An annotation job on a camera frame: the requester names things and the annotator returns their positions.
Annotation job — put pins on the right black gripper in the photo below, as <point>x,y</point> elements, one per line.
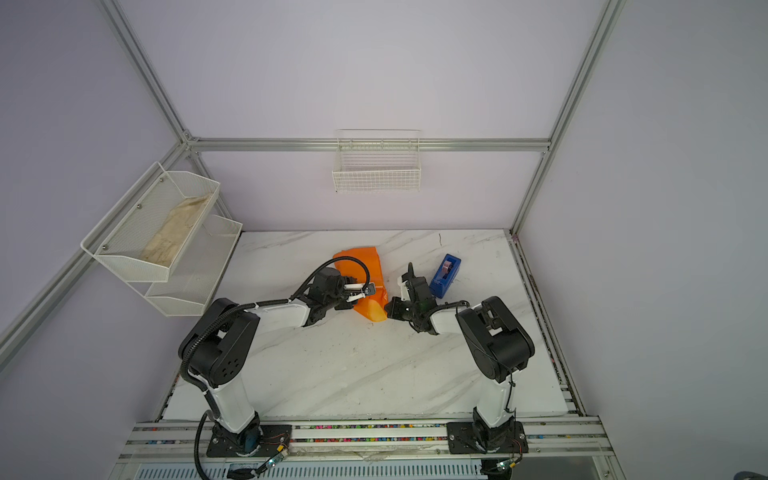
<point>390,308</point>

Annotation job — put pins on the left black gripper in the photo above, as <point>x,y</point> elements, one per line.
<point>347,306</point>

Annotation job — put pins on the yellow orange wrapping paper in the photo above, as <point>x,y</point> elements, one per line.
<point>370,307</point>

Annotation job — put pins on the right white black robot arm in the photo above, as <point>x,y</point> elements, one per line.
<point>496,340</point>

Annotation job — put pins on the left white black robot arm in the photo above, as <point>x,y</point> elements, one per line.
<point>215,351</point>

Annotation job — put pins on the blue tape dispenser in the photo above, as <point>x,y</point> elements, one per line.
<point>445,275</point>

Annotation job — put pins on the lower white mesh shelf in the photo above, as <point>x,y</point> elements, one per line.
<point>193,283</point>

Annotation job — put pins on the white mesh shelf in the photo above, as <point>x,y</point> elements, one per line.
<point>120,237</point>
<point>193,283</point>

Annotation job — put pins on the beige cloth in shelf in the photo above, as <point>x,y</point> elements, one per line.
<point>166,244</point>

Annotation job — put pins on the upper white mesh shelf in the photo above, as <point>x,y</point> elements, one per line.
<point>120,237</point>

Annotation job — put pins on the white wire wall basket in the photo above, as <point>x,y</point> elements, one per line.
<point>377,161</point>

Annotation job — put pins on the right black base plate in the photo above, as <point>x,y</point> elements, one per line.
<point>476,438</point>

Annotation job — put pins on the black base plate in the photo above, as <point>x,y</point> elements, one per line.
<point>476,438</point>
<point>262,441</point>

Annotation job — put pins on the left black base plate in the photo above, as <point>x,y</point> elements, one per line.
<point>262,441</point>

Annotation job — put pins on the aluminium frame rail front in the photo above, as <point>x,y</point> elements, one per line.
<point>569,436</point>

